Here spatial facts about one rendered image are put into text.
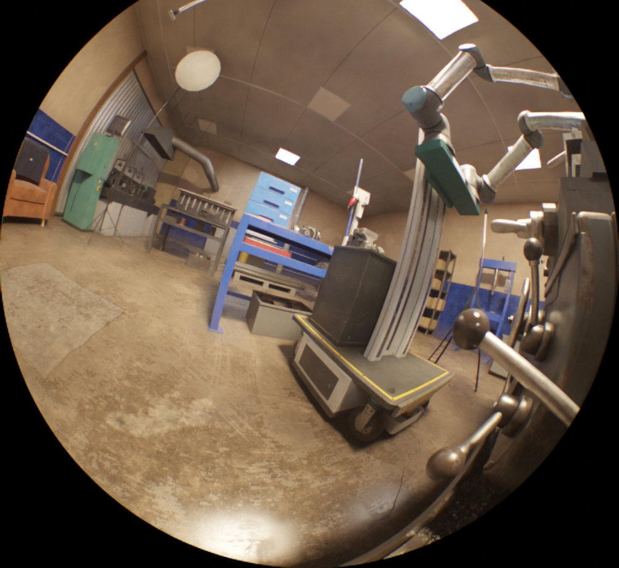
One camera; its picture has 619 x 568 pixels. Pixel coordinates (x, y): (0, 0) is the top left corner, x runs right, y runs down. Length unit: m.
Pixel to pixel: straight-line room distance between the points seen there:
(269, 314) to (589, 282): 1.55
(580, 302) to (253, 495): 0.75
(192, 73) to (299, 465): 3.93
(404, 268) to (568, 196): 0.76
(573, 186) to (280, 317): 1.62
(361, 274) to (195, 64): 3.49
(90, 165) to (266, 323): 3.40
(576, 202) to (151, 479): 0.97
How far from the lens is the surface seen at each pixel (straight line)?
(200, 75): 3.49
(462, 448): 0.21
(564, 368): 0.24
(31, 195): 3.12
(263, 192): 1.52
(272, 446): 0.81
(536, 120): 1.31
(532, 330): 0.33
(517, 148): 1.47
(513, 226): 0.39
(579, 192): 0.34
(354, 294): 0.94
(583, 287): 0.24
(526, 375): 0.19
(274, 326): 1.57
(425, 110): 1.02
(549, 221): 0.42
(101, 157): 3.70
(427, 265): 1.17
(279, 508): 0.71
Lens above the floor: 0.67
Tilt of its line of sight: 2 degrees up
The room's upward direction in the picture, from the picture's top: 19 degrees clockwise
